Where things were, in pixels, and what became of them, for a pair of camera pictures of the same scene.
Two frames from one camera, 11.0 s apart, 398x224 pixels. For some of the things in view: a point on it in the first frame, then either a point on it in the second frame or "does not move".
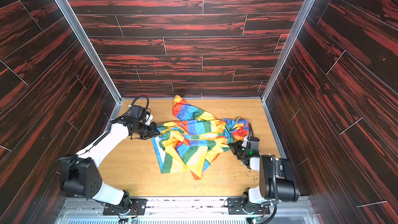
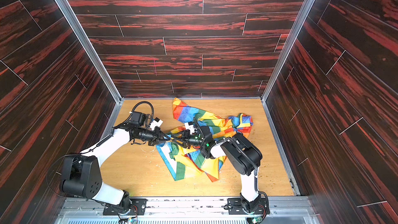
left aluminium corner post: (61, 1) does not move
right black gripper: (238, 148) -> (186, 138)
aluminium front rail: (187, 210) does not move
